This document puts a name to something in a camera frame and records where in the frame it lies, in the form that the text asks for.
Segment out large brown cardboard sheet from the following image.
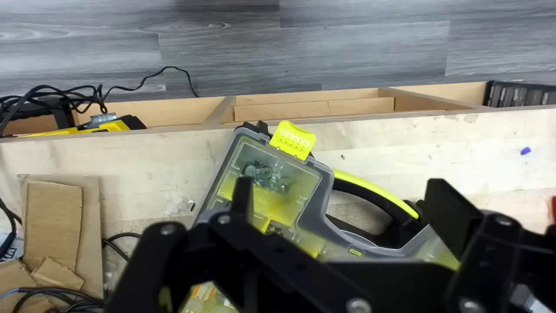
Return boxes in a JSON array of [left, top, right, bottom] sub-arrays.
[[16, 172, 106, 301]]

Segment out yellow black power tool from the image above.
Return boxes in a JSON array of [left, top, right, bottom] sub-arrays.
[[16, 113, 148, 139]]

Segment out small brown cardboard piece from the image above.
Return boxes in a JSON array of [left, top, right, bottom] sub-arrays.
[[0, 259, 45, 313], [31, 256, 87, 292]]

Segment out black cable bundle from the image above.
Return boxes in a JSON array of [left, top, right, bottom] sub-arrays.
[[0, 65, 200, 138]]

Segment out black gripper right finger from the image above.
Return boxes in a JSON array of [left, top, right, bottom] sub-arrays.
[[421, 178, 556, 313]]

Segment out black ribbed box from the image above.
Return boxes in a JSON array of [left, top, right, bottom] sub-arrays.
[[483, 78, 556, 110]]

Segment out rectangular brown cardboard piece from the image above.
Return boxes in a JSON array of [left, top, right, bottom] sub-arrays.
[[23, 179, 85, 275]]

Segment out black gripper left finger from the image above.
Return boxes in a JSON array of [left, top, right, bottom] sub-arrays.
[[106, 176, 372, 313]]

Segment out yellow organiser case clear lid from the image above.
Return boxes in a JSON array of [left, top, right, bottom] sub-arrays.
[[172, 120, 464, 313]]

